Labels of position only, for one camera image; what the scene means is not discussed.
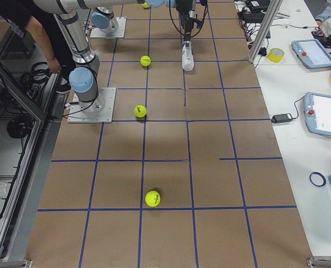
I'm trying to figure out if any black adapter on white table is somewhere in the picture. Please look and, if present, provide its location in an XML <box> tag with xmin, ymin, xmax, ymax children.
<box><xmin>271</xmin><ymin>113</ymin><xmax>293</xmax><ymax>123</ymax></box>

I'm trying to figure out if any person in black clothes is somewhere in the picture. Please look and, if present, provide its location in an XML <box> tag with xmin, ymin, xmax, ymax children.
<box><xmin>0</xmin><ymin>0</ymin><xmax>76</xmax><ymax>94</ymax></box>

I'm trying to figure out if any tennis ball far left corner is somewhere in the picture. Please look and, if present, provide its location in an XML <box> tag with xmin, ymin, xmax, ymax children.
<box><xmin>142</xmin><ymin>2</ymin><xmax>150</xmax><ymax>9</ymax></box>

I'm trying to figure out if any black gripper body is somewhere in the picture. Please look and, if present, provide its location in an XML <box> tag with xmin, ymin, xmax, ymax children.
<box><xmin>176</xmin><ymin>0</ymin><xmax>196</xmax><ymax>31</ymax></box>

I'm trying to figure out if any centre Head tennis ball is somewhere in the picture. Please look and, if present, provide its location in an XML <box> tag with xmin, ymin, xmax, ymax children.
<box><xmin>140</xmin><ymin>55</ymin><xmax>151</xmax><ymax>67</ymax></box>

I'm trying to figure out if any tennis ball near gripper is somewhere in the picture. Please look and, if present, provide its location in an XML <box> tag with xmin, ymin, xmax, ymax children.
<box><xmin>145</xmin><ymin>190</ymin><xmax>161</xmax><ymax>207</ymax></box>

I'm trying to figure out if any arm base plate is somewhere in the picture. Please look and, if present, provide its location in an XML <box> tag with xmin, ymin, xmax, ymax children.
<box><xmin>90</xmin><ymin>14</ymin><xmax>127</xmax><ymax>39</ymax></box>
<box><xmin>67</xmin><ymin>87</ymin><xmax>116</xmax><ymax>123</ymax></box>

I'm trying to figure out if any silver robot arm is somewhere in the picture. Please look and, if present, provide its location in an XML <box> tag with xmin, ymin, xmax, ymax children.
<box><xmin>54</xmin><ymin>11</ymin><xmax>102</xmax><ymax>113</ymax></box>
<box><xmin>34</xmin><ymin>1</ymin><xmax>196</xmax><ymax>52</ymax></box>

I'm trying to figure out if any aluminium frame post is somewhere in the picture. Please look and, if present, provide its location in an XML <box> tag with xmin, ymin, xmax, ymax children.
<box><xmin>247</xmin><ymin>0</ymin><xmax>282</xmax><ymax>64</ymax></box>

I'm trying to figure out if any blue tape ring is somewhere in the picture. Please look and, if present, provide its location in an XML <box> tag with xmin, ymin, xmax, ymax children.
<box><xmin>309</xmin><ymin>171</ymin><xmax>327</xmax><ymax>188</ymax></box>

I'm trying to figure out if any lower teach pendant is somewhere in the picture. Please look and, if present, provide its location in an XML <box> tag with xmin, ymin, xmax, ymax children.
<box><xmin>303</xmin><ymin>92</ymin><xmax>331</xmax><ymax>137</ymax></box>

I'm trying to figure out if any upper teach pendant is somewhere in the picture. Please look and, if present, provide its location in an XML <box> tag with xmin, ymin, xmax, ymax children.
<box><xmin>291</xmin><ymin>39</ymin><xmax>331</xmax><ymax>69</ymax></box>

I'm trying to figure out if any white tennis ball can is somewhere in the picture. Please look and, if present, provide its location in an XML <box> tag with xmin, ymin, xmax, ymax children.
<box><xmin>181</xmin><ymin>41</ymin><xmax>194</xmax><ymax>71</ymax></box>

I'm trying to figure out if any teach pendant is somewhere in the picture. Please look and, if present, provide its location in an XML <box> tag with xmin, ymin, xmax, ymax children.
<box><xmin>291</xmin><ymin>39</ymin><xmax>331</xmax><ymax>69</ymax></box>
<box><xmin>303</xmin><ymin>92</ymin><xmax>331</xmax><ymax>137</ymax></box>

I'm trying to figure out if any tennis ball near arm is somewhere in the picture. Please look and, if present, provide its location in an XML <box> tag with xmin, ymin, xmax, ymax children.
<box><xmin>133</xmin><ymin>105</ymin><xmax>147</xmax><ymax>118</ymax></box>

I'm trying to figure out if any yellow tape roll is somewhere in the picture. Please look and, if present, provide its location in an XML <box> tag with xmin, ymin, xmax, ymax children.
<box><xmin>267</xmin><ymin>47</ymin><xmax>285</xmax><ymax>63</ymax></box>

